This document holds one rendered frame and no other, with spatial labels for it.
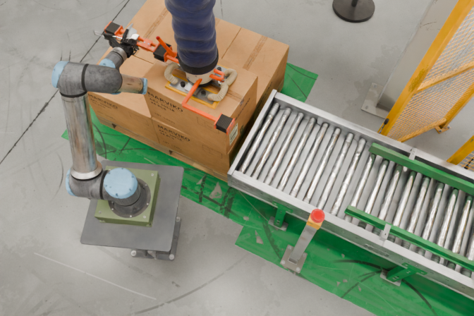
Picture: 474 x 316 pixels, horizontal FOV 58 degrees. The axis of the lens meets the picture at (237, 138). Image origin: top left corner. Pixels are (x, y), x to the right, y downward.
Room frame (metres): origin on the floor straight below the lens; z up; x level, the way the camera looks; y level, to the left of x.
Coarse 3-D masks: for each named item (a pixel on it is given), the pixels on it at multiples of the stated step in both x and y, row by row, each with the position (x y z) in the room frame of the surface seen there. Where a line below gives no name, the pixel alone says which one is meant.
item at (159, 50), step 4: (160, 44) 1.63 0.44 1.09; (168, 44) 1.63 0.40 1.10; (156, 48) 1.60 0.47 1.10; (160, 48) 1.61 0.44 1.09; (152, 52) 1.58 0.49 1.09; (156, 52) 1.58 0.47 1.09; (160, 52) 1.58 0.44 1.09; (164, 52) 1.58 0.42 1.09; (168, 52) 1.58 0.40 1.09; (156, 56) 1.57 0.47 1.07; (160, 56) 1.55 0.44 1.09; (164, 56) 1.54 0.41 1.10; (160, 60) 1.55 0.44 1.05; (164, 60) 1.54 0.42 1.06
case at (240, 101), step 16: (176, 48) 1.72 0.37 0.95; (160, 64) 1.60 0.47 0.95; (224, 64) 1.60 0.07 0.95; (160, 80) 1.48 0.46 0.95; (240, 80) 1.48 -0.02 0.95; (256, 80) 1.49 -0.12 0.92; (144, 96) 1.47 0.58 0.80; (160, 96) 1.39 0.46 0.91; (176, 96) 1.37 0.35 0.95; (240, 96) 1.37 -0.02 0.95; (256, 96) 1.51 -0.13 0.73; (160, 112) 1.42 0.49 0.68; (176, 112) 1.34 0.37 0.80; (192, 112) 1.28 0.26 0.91; (208, 112) 1.26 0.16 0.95; (224, 112) 1.26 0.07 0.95; (240, 112) 1.32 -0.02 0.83; (176, 128) 1.36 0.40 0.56; (192, 128) 1.29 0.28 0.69; (208, 128) 1.23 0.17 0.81; (240, 128) 1.32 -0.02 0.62; (208, 144) 1.23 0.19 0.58; (224, 144) 1.17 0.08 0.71
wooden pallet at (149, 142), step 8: (280, 88) 2.00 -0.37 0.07; (104, 120) 1.68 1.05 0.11; (112, 128) 1.67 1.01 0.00; (120, 128) 1.66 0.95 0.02; (136, 136) 1.58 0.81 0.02; (152, 144) 1.51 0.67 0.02; (160, 144) 1.45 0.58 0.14; (168, 152) 1.42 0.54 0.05; (176, 152) 1.38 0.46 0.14; (184, 160) 1.37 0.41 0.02; (192, 160) 1.32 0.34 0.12; (200, 168) 1.30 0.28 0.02; (208, 168) 1.30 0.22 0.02; (216, 176) 1.23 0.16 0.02; (224, 176) 1.20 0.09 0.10
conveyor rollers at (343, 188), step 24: (312, 120) 1.42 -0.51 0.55; (288, 144) 1.25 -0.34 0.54; (312, 144) 1.25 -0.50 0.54; (360, 144) 1.24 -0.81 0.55; (240, 168) 1.08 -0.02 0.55; (288, 168) 1.07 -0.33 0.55; (336, 168) 1.07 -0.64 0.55; (384, 168) 1.07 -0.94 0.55; (312, 192) 0.91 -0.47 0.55; (360, 192) 0.91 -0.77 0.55; (408, 192) 0.91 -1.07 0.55; (456, 192) 0.90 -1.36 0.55; (336, 216) 0.76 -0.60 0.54; (384, 216) 0.76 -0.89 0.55; (432, 216) 0.75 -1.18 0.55; (456, 240) 0.61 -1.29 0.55
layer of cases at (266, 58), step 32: (160, 0) 2.53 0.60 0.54; (160, 32) 2.20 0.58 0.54; (224, 32) 2.19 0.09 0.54; (96, 64) 1.91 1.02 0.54; (128, 64) 1.90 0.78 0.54; (256, 64) 1.90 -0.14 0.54; (96, 96) 1.66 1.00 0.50; (128, 96) 1.63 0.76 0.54; (128, 128) 1.58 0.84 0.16; (160, 128) 1.42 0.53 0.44; (224, 160) 1.20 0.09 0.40
